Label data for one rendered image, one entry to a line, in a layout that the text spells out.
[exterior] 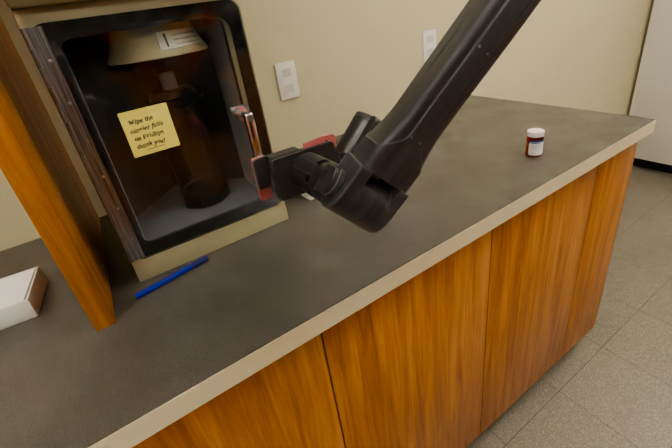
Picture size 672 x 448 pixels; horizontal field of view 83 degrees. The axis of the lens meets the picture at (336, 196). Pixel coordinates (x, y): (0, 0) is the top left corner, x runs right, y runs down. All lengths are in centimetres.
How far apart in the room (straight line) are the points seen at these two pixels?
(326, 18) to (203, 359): 106
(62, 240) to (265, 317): 31
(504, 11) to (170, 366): 60
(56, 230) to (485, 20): 61
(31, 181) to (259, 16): 80
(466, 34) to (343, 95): 100
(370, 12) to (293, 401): 119
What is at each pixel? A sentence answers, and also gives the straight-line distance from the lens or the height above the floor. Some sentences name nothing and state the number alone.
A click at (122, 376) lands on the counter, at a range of 66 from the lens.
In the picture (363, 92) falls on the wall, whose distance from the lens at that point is 144.
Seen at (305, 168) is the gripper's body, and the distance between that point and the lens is 52.
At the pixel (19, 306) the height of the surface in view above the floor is 97.
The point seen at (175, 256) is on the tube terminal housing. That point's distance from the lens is 81.
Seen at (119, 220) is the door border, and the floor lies 108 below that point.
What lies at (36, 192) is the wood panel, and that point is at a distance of 65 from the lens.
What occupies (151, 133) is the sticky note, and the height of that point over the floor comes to 121.
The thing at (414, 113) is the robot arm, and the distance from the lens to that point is 40.
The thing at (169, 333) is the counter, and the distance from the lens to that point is 68.
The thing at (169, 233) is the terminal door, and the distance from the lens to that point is 78.
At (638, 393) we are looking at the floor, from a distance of 184.
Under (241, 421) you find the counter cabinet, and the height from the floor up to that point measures 79.
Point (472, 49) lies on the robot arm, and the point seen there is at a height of 130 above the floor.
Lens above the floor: 136
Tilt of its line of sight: 27 degrees down
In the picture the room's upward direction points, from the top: 9 degrees counter-clockwise
